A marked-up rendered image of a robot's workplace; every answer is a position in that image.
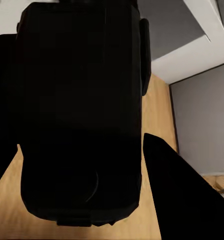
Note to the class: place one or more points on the digital camera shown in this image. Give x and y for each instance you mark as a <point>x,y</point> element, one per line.
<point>71,85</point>

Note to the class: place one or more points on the bookcase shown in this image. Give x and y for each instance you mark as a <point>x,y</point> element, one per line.
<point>176,26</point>

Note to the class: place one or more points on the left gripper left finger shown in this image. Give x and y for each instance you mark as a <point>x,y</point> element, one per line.
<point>8,149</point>

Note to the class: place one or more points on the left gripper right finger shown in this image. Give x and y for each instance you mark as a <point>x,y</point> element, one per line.
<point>187,206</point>

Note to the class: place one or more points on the desk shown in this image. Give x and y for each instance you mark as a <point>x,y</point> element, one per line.
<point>199,116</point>

